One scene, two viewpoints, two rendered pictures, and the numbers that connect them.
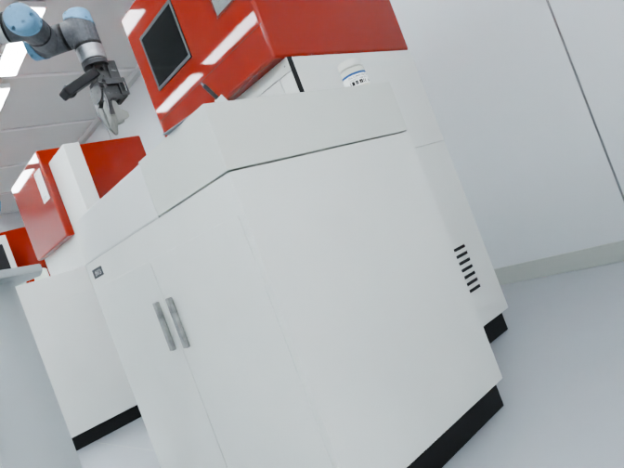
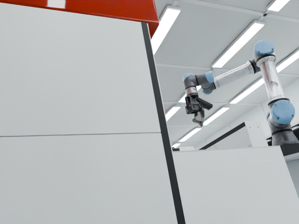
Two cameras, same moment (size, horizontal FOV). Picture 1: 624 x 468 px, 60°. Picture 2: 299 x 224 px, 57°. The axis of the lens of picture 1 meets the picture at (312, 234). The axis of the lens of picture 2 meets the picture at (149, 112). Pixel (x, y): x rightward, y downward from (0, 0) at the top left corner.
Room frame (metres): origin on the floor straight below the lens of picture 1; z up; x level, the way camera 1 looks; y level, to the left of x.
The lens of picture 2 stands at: (3.10, 0.59, 0.58)
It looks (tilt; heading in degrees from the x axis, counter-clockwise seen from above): 23 degrees up; 197
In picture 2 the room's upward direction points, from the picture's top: 10 degrees counter-clockwise
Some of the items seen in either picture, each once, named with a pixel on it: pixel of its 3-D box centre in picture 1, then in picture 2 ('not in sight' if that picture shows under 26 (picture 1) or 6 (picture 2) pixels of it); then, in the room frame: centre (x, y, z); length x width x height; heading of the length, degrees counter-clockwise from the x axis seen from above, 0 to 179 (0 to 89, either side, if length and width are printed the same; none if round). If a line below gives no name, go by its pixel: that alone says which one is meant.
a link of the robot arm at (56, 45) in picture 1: (45, 40); (204, 79); (1.48, 0.50, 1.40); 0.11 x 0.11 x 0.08; 4
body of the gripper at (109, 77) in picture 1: (105, 83); (193, 104); (1.51, 0.39, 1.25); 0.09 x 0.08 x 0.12; 132
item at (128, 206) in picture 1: (125, 215); (222, 153); (1.59, 0.49, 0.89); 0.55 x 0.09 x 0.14; 42
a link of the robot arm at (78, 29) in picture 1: (81, 31); (189, 82); (1.51, 0.40, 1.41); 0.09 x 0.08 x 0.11; 94
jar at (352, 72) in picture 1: (354, 78); not in sight; (1.52, -0.27, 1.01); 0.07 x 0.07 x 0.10
